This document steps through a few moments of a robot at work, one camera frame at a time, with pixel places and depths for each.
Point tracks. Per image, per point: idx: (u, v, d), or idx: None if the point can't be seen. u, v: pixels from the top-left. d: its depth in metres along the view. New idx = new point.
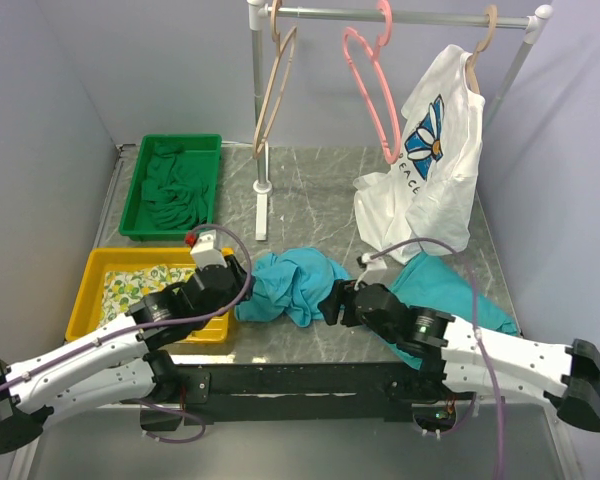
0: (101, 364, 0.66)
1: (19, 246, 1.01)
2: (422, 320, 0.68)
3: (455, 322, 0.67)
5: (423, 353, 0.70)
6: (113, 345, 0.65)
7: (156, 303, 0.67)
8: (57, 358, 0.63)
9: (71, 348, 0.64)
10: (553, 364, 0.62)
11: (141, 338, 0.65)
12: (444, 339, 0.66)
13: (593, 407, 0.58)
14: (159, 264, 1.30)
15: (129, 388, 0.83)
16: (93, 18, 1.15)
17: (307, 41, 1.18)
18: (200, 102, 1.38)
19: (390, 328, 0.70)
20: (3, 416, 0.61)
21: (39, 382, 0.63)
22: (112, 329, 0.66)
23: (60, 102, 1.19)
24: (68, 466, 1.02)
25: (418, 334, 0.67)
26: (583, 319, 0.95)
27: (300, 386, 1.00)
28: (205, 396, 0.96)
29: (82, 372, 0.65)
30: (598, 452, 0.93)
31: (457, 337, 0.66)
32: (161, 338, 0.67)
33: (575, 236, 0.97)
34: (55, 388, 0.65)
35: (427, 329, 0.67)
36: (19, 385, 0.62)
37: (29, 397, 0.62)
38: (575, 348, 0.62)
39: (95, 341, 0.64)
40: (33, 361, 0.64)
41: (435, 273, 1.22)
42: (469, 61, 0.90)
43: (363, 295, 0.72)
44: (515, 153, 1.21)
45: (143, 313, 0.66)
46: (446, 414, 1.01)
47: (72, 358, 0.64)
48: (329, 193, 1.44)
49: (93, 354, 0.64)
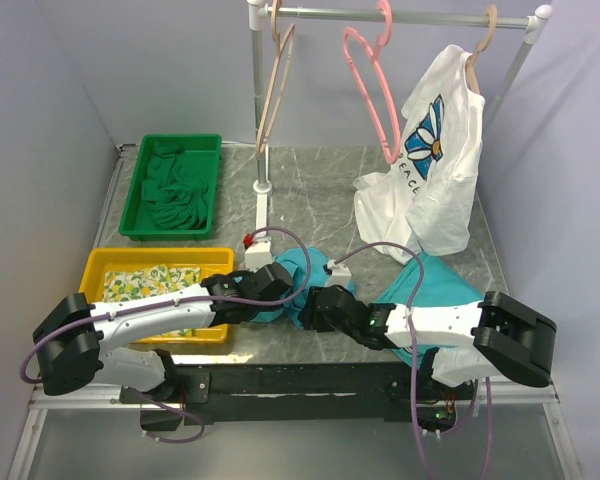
0: (171, 323, 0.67)
1: (19, 245, 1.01)
2: (374, 315, 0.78)
3: (396, 309, 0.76)
5: (378, 343, 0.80)
6: (189, 308, 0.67)
7: (226, 282, 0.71)
8: (142, 305, 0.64)
9: (155, 299, 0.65)
10: (465, 321, 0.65)
11: (214, 308, 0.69)
12: (386, 325, 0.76)
13: (506, 351, 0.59)
14: (158, 264, 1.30)
15: (145, 374, 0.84)
16: (93, 18, 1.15)
17: (307, 40, 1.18)
18: (200, 101, 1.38)
19: (347, 324, 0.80)
20: (84, 349, 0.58)
21: (122, 325, 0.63)
22: (190, 293, 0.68)
23: (60, 101, 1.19)
24: (68, 467, 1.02)
25: (370, 327, 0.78)
26: (583, 319, 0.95)
27: (299, 385, 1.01)
28: (205, 396, 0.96)
29: (156, 327, 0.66)
30: (598, 452, 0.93)
31: (396, 322, 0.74)
32: (224, 314, 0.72)
33: (575, 235, 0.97)
34: (129, 336, 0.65)
35: (376, 323, 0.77)
36: (102, 322, 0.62)
37: (110, 336, 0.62)
38: (485, 301, 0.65)
39: (176, 299, 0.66)
40: (116, 304, 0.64)
41: (435, 273, 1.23)
42: (469, 61, 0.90)
43: (322, 296, 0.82)
44: (515, 153, 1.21)
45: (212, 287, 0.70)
46: (446, 414, 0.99)
47: (157, 309, 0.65)
48: (329, 192, 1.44)
49: (171, 311, 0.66)
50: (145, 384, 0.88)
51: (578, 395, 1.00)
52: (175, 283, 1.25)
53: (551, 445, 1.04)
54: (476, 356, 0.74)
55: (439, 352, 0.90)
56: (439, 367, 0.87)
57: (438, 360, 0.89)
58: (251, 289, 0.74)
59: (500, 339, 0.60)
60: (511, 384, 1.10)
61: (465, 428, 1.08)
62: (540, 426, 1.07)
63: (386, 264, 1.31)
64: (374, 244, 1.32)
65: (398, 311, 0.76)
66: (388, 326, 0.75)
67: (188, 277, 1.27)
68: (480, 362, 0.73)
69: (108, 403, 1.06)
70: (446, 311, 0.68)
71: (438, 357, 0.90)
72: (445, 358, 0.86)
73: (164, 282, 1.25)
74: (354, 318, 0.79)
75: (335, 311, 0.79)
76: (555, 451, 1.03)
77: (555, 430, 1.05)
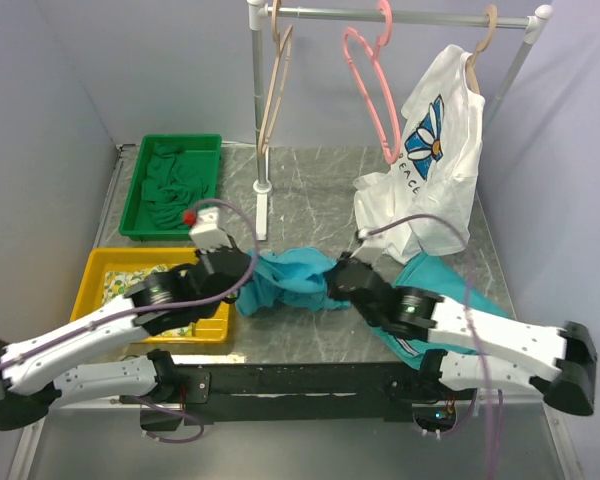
0: (96, 349, 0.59)
1: (18, 245, 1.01)
2: (408, 301, 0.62)
3: (444, 302, 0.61)
5: (410, 334, 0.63)
6: (108, 330, 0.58)
7: (157, 284, 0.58)
8: (51, 342, 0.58)
9: (66, 331, 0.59)
10: (545, 348, 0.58)
11: (137, 324, 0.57)
12: (431, 320, 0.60)
13: (585, 391, 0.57)
14: (159, 264, 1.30)
15: (131, 383, 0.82)
16: (93, 18, 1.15)
17: (307, 40, 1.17)
18: (200, 101, 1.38)
19: (373, 308, 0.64)
20: None
21: (32, 366, 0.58)
22: (110, 311, 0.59)
23: (60, 101, 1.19)
24: (67, 467, 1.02)
25: (406, 314, 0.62)
26: (584, 319, 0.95)
27: (299, 386, 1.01)
28: (205, 396, 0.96)
29: (77, 358, 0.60)
30: (599, 452, 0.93)
31: (447, 317, 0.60)
32: (161, 323, 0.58)
33: (574, 235, 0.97)
34: (51, 372, 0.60)
35: (415, 310, 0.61)
36: (13, 367, 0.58)
37: (21, 381, 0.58)
38: (568, 332, 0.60)
39: (89, 325, 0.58)
40: (27, 344, 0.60)
41: (434, 273, 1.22)
42: (469, 61, 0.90)
43: (344, 274, 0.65)
44: (515, 153, 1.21)
45: (141, 295, 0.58)
46: (446, 414, 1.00)
47: (69, 341, 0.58)
48: (328, 193, 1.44)
49: (86, 339, 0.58)
50: (138, 390, 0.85)
51: None
52: None
53: (551, 445, 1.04)
54: (506, 372, 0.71)
55: (448, 353, 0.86)
56: (449, 372, 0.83)
57: (448, 363, 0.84)
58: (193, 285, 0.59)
59: (584, 380, 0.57)
60: None
61: (465, 428, 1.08)
62: (540, 426, 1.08)
63: (386, 264, 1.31)
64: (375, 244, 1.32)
65: (448, 302, 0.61)
66: (434, 322, 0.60)
67: None
68: (511, 380, 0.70)
69: (108, 403, 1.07)
70: (518, 326, 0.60)
71: (448, 358, 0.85)
72: (458, 363, 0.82)
73: None
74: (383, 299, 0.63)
75: (359, 291, 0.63)
76: (555, 451, 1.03)
77: (555, 430, 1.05)
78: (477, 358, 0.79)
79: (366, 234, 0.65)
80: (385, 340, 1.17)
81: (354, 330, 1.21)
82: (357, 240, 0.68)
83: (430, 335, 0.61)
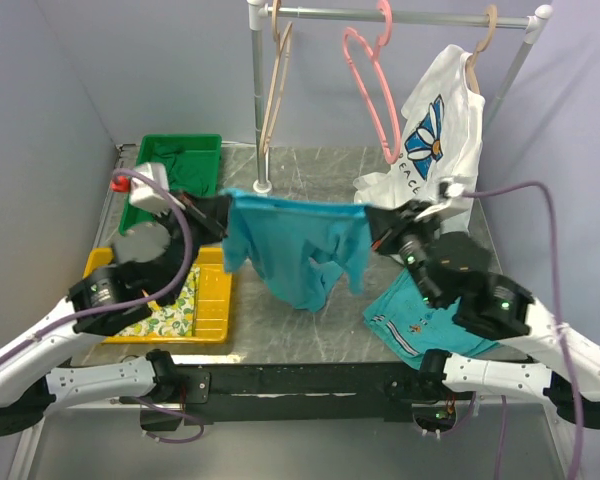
0: (47, 359, 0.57)
1: (18, 245, 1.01)
2: (500, 296, 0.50)
3: (536, 303, 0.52)
5: (498, 333, 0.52)
6: (53, 339, 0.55)
7: (94, 282, 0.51)
8: None
9: (12, 345, 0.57)
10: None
11: (79, 330, 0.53)
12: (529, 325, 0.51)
13: None
14: None
15: (129, 385, 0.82)
16: (93, 18, 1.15)
17: (306, 40, 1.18)
18: (200, 102, 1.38)
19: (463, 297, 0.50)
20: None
21: None
22: (51, 319, 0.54)
23: (60, 101, 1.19)
24: (67, 467, 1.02)
25: (501, 313, 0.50)
26: (584, 319, 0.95)
27: (299, 386, 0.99)
28: (205, 396, 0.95)
29: (31, 370, 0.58)
30: (599, 452, 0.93)
31: (539, 325, 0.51)
32: (109, 322, 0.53)
33: (574, 235, 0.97)
34: (16, 383, 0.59)
35: (509, 307, 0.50)
36: None
37: None
38: None
39: (29, 337, 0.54)
40: None
41: None
42: (469, 61, 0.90)
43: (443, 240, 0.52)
44: (515, 153, 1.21)
45: (82, 296, 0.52)
46: (446, 414, 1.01)
47: (22, 353, 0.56)
48: (328, 193, 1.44)
49: (31, 353, 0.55)
50: (136, 392, 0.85)
51: None
52: None
53: (551, 445, 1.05)
54: (518, 381, 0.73)
55: (453, 355, 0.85)
56: (454, 375, 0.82)
57: (453, 365, 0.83)
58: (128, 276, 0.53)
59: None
60: None
61: (466, 428, 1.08)
62: (540, 426, 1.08)
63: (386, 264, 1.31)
64: None
65: (540, 306, 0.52)
66: (528, 329, 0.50)
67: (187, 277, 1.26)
68: (523, 389, 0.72)
69: (108, 402, 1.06)
70: (596, 349, 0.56)
71: (453, 360, 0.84)
72: (463, 367, 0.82)
73: None
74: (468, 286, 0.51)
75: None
76: (555, 451, 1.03)
77: (555, 430, 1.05)
78: (484, 364, 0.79)
79: (458, 194, 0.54)
80: (385, 340, 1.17)
81: (354, 330, 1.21)
82: (438, 196, 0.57)
83: (517, 338, 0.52)
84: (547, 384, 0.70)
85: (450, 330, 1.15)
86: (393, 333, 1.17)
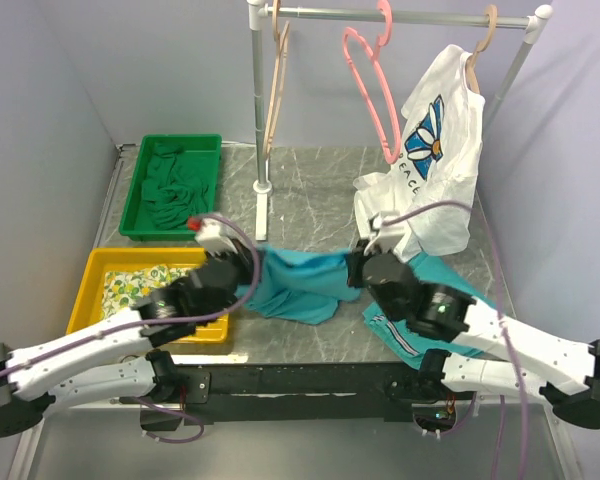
0: (103, 357, 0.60)
1: (18, 245, 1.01)
2: (438, 299, 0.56)
3: (477, 304, 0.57)
5: (441, 335, 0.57)
6: (116, 340, 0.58)
7: (163, 299, 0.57)
8: (56, 348, 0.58)
9: (72, 339, 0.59)
10: (575, 364, 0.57)
11: (144, 334, 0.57)
12: (463, 323, 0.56)
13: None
14: (158, 264, 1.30)
15: (129, 385, 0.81)
16: (93, 17, 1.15)
17: (305, 41, 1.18)
18: (200, 101, 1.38)
19: (402, 306, 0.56)
20: (1, 403, 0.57)
21: (38, 372, 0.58)
22: (115, 322, 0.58)
23: (60, 102, 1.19)
24: (67, 467, 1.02)
25: (438, 315, 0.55)
26: (584, 319, 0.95)
27: (299, 386, 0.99)
28: (205, 396, 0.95)
29: (83, 365, 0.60)
30: (599, 452, 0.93)
31: (477, 323, 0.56)
32: (166, 334, 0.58)
33: (574, 234, 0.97)
34: (59, 377, 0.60)
35: (445, 310, 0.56)
36: (18, 372, 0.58)
37: (28, 386, 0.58)
38: (597, 349, 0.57)
39: (98, 334, 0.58)
40: (36, 349, 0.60)
41: (435, 272, 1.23)
42: (469, 61, 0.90)
43: (370, 264, 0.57)
44: (515, 153, 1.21)
45: (149, 308, 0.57)
46: (446, 414, 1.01)
47: (79, 347, 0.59)
48: (328, 193, 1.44)
49: (95, 347, 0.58)
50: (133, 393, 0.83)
51: None
52: None
53: (551, 444, 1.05)
54: (515, 381, 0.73)
55: (451, 355, 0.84)
56: (453, 373, 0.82)
57: (452, 365, 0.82)
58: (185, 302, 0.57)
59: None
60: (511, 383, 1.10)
61: (466, 428, 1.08)
62: (540, 426, 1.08)
63: None
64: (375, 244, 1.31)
65: (480, 305, 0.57)
66: (465, 325, 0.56)
67: None
68: (519, 388, 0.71)
69: (108, 403, 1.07)
70: (552, 341, 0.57)
71: (452, 359, 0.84)
72: (463, 366, 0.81)
73: (164, 282, 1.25)
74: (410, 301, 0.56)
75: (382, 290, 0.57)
76: (555, 450, 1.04)
77: (555, 430, 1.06)
78: (483, 362, 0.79)
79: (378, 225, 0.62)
80: (385, 340, 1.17)
81: (354, 330, 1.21)
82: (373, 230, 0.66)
83: (459, 337, 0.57)
84: (544, 383, 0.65)
85: None
86: (393, 333, 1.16)
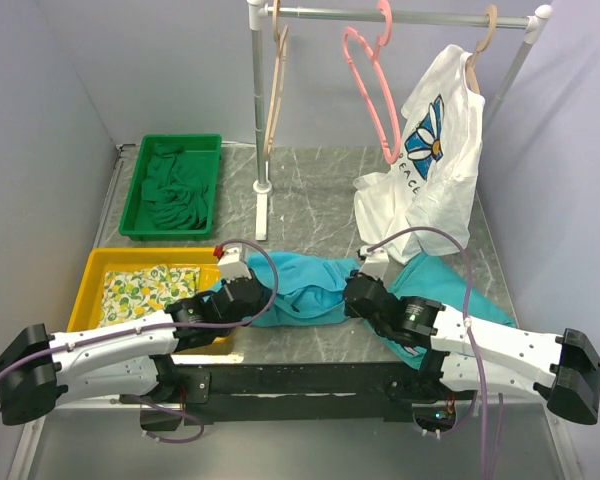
0: (134, 352, 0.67)
1: (18, 245, 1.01)
2: (410, 309, 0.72)
3: (445, 310, 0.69)
5: (415, 341, 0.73)
6: (151, 336, 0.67)
7: (191, 307, 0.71)
8: (102, 335, 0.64)
9: (114, 329, 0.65)
10: (541, 355, 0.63)
11: (176, 335, 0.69)
12: (433, 329, 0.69)
13: (582, 396, 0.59)
14: (159, 264, 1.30)
15: (134, 382, 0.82)
16: (93, 17, 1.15)
17: (305, 41, 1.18)
18: (200, 101, 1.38)
19: (377, 317, 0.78)
20: (41, 382, 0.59)
21: (81, 356, 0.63)
22: (151, 321, 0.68)
23: (60, 101, 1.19)
24: (67, 467, 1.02)
25: (409, 322, 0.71)
26: (584, 319, 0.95)
27: (299, 386, 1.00)
28: (205, 396, 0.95)
29: (117, 357, 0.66)
30: (599, 452, 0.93)
31: (447, 327, 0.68)
32: (189, 340, 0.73)
33: (574, 234, 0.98)
34: (93, 366, 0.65)
35: (417, 318, 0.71)
36: (61, 353, 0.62)
37: (69, 367, 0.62)
38: (564, 338, 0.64)
39: (137, 328, 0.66)
40: (76, 335, 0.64)
41: (435, 273, 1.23)
42: (469, 61, 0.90)
43: (350, 287, 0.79)
44: (515, 153, 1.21)
45: (177, 313, 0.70)
46: (446, 414, 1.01)
47: (118, 339, 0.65)
48: (329, 193, 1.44)
49: (133, 340, 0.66)
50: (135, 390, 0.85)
51: None
52: (175, 284, 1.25)
53: (551, 445, 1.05)
54: (510, 377, 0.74)
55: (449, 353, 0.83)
56: (451, 373, 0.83)
57: (451, 364, 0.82)
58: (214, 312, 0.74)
59: (582, 384, 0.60)
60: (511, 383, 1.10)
61: (466, 428, 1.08)
62: (540, 426, 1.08)
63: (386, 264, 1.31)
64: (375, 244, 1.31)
65: (448, 312, 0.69)
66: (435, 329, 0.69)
67: (188, 277, 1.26)
68: (515, 385, 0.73)
69: (108, 403, 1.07)
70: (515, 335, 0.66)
71: (450, 358, 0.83)
72: (460, 366, 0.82)
73: (164, 282, 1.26)
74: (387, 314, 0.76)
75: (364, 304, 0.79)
76: (555, 451, 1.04)
77: (555, 430, 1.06)
78: None
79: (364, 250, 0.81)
80: (385, 340, 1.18)
81: (354, 330, 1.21)
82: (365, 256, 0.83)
83: (435, 342, 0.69)
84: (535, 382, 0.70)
85: None
86: None
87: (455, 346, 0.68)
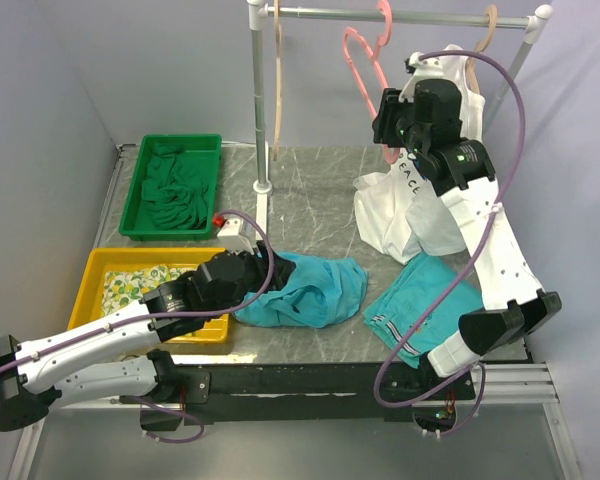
0: (109, 350, 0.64)
1: (18, 244, 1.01)
2: (462, 151, 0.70)
3: (490, 182, 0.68)
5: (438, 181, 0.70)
6: (124, 332, 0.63)
7: (171, 292, 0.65)
8: (67, 340, 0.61)
9: (81, 332, 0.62)
10: (518, 285, 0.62)
11: (153, 328, 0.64)
12: (466, 184, 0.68)
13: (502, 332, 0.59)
14: (159, 264, 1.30)
15: (132, 383, 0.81)
16: (92, 18, 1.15)
17: (305, 43, 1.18)
18: (201, 102, 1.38)
19: (427, 129, 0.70)
20: (9, 395, 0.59)
21: (48, 364, 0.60)
22: (126, 315, 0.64)
23: (59, 100, 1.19)
24: (67, 468, 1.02)
25: (453, 160, 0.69)
26: (583, 318, 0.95)
27: (299, 386, 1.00)
28: (205, 396, 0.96)
29: (88, 359, 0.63)
30: None
31: (476, 193, 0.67)
32: (173, 329, 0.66)
33: (574, 233, 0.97)
34: (65, 371, 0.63)
35: (462, 163, 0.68)
36: (27, 364, 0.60)
37: (36, 377, 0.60)
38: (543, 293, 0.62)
39: (106, 326, 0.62)
40: (44, 341, 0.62)
41: (434, 272, 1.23)
42: (469, 61, 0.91)
43: (430, 82, 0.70)
44: (514, 153, 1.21)
45: (157, 302, 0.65)
46: (446, 414, 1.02)
47: (86, 341, 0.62)
48: (329, 192, 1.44)
49: (102, 341, 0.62)
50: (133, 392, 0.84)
51: (579, 391, 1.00)
52: None
53: (551, 445, 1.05)
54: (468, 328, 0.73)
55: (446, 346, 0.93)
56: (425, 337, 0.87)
57: None
58: (197, 293, 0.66)
59: (515, 328, 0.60)
60: (510, 383, 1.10)
61: (466, 428, 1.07)
62: (540, 425, 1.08)
63: (386, 264, 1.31)
64: (375, 244, 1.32)
65: (489, 186, 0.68)
66: (466, 185, 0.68)
67: None
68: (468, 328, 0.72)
69: (108, 403, 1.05)
70: (516, 256, 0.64)
71: None
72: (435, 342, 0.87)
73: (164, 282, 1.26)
74: (439, 133, 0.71)
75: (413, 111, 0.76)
76: (555, 450, 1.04)
77: (556, 430, 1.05)
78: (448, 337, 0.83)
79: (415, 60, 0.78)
80: (385, 340, 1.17)
81: (354, 330, 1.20)
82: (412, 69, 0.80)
83: (453, 193, 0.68)
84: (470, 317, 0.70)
85: (449, 329, 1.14)
86: (393, 333, 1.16)
87: (461, 213, 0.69)
